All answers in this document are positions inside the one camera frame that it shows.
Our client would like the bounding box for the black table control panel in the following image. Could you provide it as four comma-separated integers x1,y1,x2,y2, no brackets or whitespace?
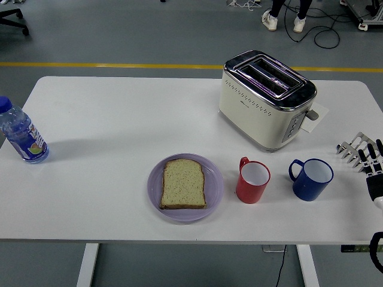
341,245,372,254

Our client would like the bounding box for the silver metal toast rack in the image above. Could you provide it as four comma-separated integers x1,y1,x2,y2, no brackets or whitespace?
336,131,383,174

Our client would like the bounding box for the grey socket box under table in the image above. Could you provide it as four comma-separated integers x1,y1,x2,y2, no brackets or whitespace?
262,245,287,254

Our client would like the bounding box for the slice of bread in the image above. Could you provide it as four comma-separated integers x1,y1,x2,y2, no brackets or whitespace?
159,159,208,210

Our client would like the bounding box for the white sneaker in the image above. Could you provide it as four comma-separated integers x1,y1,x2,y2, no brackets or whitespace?
293,15,307,33
261,9,278,32

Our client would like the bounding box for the black cable on floor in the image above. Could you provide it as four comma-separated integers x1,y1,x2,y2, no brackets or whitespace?
282,0,360,49

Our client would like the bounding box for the white table leg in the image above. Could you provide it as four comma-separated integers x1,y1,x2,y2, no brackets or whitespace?
76,243,100,287
296,244,320,287

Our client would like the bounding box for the clear bottle with blue cap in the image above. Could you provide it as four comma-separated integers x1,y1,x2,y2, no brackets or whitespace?
0,96,50,164

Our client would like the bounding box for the purple round plate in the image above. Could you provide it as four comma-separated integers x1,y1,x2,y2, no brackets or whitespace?
147,153,224,222

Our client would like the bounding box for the black office chair base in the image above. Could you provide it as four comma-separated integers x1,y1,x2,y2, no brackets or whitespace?
0,8,30,36

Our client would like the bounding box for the equipment cart with metal frame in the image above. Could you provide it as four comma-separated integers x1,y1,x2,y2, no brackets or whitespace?
340,0,383,32

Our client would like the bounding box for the cream and chrome toaster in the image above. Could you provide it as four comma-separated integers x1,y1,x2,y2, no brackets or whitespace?
218,50,320,153

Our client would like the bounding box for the white cable bundle on floor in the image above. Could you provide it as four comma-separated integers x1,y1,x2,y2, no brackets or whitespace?
226,0,261,11

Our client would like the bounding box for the red enamel mug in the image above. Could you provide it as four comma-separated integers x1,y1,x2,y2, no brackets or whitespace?
235,156,271,204

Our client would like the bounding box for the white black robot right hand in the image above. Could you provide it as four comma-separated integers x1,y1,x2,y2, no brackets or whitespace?
357,140,383,212

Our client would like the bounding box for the white paper sheet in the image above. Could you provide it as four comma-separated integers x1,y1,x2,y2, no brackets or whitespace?
300,101,329,133

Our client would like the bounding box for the person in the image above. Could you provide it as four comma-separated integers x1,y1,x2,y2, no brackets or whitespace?
261,0,314,33

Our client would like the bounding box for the black cable under table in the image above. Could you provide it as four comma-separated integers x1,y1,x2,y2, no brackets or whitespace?
275,244,287,287

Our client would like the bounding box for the blue enamel mug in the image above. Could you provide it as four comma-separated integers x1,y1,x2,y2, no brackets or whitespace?
288,158,334,201

